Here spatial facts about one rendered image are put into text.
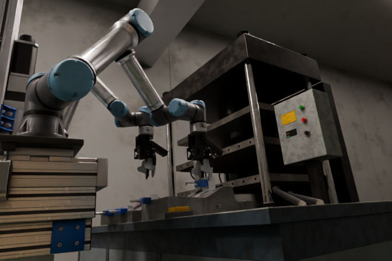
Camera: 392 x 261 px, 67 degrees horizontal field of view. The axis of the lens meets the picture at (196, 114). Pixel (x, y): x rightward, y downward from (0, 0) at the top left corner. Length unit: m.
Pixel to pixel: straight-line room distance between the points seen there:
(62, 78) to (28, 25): 3.55
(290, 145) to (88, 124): 2.69
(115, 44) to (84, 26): 3.49
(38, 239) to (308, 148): 1.41
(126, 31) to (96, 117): 2.89
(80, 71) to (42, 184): 0.34
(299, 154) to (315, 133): 0.16
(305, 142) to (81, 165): 1.29
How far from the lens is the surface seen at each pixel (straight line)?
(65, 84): 0.92
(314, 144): 1.82
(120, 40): 1.13
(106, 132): 3.96
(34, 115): 1.03
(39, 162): 0.97
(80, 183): 0.97
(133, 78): 1.33
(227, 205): 1.49
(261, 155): 1.91
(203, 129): 1.31
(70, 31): 4.49
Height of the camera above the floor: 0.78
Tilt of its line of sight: 20 degrees up
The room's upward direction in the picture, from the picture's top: 4 degrees counter-clockwise
